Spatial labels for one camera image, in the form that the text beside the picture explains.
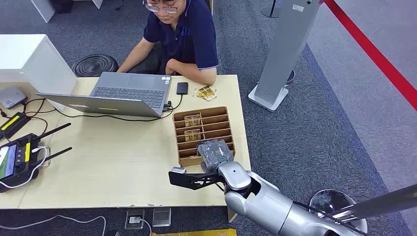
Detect person's left hand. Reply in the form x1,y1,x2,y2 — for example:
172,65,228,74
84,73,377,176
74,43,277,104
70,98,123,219
165,59,178,76

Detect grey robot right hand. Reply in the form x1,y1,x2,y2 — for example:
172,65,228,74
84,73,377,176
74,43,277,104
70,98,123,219
196,139,235,174

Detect gold card in wrapper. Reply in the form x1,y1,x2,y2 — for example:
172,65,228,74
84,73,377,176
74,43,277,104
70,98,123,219
184,114,202,128
184,129,202,142

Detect brown slotted card organizer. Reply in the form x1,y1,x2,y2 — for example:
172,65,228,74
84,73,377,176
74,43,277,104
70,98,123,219
172,106,236,168

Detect person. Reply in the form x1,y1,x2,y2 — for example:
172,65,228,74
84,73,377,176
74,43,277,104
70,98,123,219
117,0,219,87

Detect loose pile of gold cards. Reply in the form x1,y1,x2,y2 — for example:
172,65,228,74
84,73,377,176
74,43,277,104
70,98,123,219
193,86,218,102

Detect grey open laptop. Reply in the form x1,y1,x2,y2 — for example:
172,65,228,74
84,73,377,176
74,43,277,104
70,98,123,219
35,72,172,118

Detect black ribbed round stool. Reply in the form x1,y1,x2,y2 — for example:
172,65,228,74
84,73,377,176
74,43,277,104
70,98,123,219
72,54,119,78

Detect yellow patterned object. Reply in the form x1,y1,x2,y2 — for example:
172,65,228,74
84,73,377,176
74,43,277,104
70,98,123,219
150,228,238,236

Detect grey floor socket plate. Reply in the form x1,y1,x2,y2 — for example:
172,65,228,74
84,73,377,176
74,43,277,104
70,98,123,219
152,207,172,228

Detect floor socket with plug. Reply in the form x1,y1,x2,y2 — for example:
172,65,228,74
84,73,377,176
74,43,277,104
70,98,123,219
124,208,145,231

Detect dark round stand base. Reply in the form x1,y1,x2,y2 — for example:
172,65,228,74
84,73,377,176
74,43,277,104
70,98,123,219
261,0,283,19

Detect grey kiosk stand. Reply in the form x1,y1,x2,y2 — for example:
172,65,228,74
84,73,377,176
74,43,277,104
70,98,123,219
248,0,322,113

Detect chrome stanchion base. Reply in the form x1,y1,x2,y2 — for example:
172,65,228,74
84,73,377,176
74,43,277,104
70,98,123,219
308,189,368,234

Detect white cabinet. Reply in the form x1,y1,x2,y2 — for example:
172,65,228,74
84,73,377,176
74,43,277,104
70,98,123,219
0,34,78,113

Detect white furniture leg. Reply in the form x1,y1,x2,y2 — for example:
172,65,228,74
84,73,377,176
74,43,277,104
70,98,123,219
30,0,104,24

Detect small grey box device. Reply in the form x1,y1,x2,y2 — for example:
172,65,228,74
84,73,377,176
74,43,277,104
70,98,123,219
0,86,28,110

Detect black power adapter yellow label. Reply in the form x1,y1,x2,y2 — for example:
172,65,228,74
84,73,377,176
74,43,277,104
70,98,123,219
0,112,31,141

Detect chrome stanchion pole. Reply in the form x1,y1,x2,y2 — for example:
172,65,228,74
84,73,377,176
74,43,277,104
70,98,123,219
328,184,417,223

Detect black remote controller with antennas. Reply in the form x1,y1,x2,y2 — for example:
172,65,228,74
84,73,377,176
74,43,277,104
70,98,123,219
0,122,73,193

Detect red barrier belt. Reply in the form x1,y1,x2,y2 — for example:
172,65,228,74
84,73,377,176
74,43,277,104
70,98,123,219
324,0,417,112

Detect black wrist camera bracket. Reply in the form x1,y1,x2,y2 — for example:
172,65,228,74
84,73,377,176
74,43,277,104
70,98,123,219
168,171,226,191

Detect black phone cable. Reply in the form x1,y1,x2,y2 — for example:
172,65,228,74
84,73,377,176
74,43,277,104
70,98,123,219
167,94,184,112

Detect black laptop power cable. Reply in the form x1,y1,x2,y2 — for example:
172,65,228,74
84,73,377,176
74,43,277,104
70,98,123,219
54,101,174,123

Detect white floor cable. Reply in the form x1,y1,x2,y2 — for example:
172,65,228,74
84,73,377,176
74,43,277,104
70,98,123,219
0,214,107,236

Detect white controller cable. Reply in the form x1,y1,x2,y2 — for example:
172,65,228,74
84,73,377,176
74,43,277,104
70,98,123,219
0,146,50,190

